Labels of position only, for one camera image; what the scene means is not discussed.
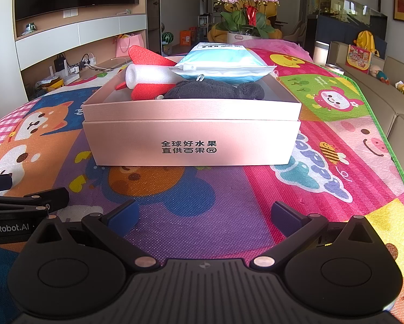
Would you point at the colourful cartoon play mat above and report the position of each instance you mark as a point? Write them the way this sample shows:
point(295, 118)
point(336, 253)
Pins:
point(202, 192)

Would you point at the metal cup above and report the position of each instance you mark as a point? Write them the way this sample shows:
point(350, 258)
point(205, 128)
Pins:
point(334, 68)

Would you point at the glass fish tank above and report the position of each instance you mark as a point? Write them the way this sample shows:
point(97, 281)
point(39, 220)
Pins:
point(343, 3)

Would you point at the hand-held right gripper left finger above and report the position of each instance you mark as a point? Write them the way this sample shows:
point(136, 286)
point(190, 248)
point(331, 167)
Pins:
point(122, 217)

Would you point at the yellow backpack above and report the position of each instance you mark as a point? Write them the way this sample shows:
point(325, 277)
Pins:
point(366, 38)

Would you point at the pink cloth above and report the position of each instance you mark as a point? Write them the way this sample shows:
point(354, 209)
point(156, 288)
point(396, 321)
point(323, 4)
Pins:
point(276, 44)

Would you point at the red white foam rocket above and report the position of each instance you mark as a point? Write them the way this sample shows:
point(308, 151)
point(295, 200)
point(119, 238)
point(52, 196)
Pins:
point(147, 76)

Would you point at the small doll toy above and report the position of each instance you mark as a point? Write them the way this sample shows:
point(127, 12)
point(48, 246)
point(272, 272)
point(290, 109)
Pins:
point(379, 74)

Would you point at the cartoon print bag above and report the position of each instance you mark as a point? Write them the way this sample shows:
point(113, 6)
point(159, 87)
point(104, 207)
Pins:
point(358, 57)

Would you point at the beige sofa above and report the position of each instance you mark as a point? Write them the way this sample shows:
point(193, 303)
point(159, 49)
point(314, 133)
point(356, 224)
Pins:
point(391, 108)

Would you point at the beige chair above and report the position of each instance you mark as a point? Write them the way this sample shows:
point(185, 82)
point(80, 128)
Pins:
point(294, 31)

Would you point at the pink gift bag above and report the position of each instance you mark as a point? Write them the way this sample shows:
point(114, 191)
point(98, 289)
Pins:
point(129, 45)

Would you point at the dark cabinet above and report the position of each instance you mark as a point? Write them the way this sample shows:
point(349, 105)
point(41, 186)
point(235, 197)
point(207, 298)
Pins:
point(340, 32)

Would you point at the silver cup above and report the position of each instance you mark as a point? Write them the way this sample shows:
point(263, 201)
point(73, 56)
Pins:
point(322, 53)

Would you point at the blue white wipes pack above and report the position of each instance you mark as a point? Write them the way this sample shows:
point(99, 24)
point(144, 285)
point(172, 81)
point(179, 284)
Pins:
point(218, 60)

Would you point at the black plush toy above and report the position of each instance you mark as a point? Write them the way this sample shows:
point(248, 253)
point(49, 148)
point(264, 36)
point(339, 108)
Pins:
point(215, 89)

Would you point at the wooden grey wall cabinet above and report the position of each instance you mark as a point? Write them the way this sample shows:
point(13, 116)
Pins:
point(50, 37)

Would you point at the white rack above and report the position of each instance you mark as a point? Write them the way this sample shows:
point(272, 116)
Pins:
point(204, 27)

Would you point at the potted pink orchid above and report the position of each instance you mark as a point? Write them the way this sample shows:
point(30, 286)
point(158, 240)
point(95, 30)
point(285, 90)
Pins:
point(242, 17)

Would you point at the yellow white package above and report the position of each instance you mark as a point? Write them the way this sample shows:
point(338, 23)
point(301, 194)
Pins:
point(50, 85)

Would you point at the small white shelf item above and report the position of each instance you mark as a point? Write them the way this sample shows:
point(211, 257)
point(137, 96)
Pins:
point(123, 12)

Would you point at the watermelon pattern ball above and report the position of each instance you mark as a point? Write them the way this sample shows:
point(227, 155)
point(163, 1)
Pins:
point(166, 37)

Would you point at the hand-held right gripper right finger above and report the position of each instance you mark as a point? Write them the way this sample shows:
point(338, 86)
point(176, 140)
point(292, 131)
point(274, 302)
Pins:
point(287, 217)

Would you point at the pink cardboard box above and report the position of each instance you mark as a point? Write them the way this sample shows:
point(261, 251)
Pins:
point(188, 131)

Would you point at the orange box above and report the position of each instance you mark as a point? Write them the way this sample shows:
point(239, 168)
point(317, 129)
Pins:
point(187, 37)

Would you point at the white wall switch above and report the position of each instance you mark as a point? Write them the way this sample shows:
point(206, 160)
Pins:
point(70, 13)

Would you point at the large yellow plush toy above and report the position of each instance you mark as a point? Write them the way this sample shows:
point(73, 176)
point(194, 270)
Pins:
point(215, 35)

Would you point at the black router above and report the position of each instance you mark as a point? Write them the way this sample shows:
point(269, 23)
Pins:
point(60, 64)

